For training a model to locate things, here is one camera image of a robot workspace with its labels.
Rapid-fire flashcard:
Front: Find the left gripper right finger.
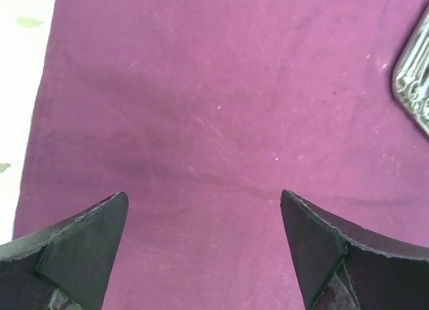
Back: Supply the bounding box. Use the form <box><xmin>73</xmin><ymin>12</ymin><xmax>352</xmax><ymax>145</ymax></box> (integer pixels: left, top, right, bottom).
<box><xmin>280</xmin><ymin>190</ymin><xmax>428</xmax><ymax>309</ymax></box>

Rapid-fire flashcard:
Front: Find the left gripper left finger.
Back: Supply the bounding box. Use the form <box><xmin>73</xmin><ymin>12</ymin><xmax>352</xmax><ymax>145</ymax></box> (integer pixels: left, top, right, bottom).
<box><xmin>1</xmin><ymin>192</ymin><xmax>129</xmax><ymax>309</ymax></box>

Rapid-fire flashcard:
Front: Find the steel instrument tray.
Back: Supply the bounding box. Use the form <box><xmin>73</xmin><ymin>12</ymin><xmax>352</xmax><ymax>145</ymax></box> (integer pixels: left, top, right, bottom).
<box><xmin>391</xmin><ymin>7</ymin><xmax>428</xmax><ymax>136</ymax></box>

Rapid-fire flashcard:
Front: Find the purple cloth wrap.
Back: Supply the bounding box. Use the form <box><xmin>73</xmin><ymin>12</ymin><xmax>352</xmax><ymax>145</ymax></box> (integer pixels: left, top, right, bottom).
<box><xmin>14</xmin><ymin>0</ymin><xmax>428</xmax><ymax>309</ymax></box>

